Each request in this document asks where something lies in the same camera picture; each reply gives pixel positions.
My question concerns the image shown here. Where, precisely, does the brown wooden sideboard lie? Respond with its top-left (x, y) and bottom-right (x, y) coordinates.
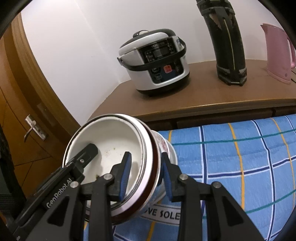
top-left (93, 60), bottom-right (295, 131)

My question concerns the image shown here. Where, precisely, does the stainless steel bowl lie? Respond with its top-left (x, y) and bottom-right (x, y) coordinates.
top-left (84, 120), bottom-right (166, 227)

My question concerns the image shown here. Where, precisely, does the white black rice cooker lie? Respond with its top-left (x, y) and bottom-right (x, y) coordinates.
top-left (117, 29), bottom-right (190, 96)

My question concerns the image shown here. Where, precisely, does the white enamel bowl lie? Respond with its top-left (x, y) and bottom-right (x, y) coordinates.
top-left (63, 114), bottom-right (140, 200)

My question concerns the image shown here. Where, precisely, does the pink floral rim plate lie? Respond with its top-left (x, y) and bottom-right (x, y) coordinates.
top-left (152, 131), bottom-right (178, 165)

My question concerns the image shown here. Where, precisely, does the pink plastic bowl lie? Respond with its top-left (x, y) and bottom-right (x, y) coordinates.
top-left (111, 114), bottom-right (161, 222)

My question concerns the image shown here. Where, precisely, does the left wooden door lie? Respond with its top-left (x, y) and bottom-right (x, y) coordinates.
top-left (1, 15), bottom-right (80, 197)

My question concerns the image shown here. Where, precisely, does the blue checked tablecloth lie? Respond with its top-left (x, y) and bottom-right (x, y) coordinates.
top-left (83, 113), bottom-right (296, 241)

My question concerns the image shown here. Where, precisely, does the black thermos flask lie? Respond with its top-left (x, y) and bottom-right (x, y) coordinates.
top-left (197, 1), bottom-right (247, 86)

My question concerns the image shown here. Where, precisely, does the pink electric kettle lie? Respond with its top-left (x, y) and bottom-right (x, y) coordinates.
top-left (261, 23), bottom-right (295, 84)

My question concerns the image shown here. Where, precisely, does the left silver door handle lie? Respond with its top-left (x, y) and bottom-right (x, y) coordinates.
top-left (23, 114), bottom-right (48, 142)

